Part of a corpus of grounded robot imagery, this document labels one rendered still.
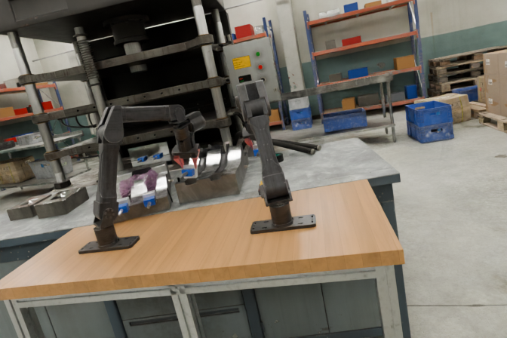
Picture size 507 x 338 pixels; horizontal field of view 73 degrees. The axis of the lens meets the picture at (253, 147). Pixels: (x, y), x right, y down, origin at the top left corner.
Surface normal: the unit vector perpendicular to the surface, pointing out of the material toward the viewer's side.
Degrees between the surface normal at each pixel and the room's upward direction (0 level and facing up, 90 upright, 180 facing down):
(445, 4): 90
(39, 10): 90
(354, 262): 90
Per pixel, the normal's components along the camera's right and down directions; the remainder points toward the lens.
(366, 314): -0.07, 0.22
